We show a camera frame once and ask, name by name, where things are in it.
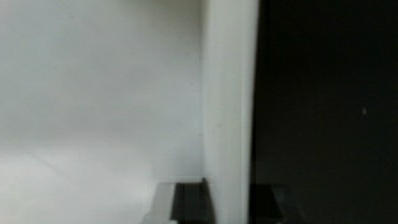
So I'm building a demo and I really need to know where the white square tabletop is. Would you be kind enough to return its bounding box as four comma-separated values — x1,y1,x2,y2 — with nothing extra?
0,0,259,224

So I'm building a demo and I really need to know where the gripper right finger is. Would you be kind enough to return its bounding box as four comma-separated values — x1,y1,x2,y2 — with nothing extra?
248,184,288,224

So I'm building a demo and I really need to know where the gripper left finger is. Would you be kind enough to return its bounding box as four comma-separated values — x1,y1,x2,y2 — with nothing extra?
142,179,215,224

